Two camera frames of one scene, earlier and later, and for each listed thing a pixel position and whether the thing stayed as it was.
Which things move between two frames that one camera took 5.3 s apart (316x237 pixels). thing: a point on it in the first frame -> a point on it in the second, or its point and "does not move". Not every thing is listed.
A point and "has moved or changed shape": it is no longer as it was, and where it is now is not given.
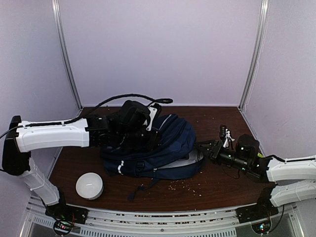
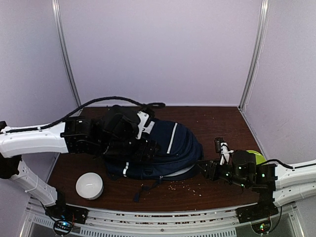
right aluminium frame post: [256, 54] does not move
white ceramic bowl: [90, 186] does not move
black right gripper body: [242, 165] -> [240, 182]
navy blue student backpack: [175, 157] has moved or changed shape
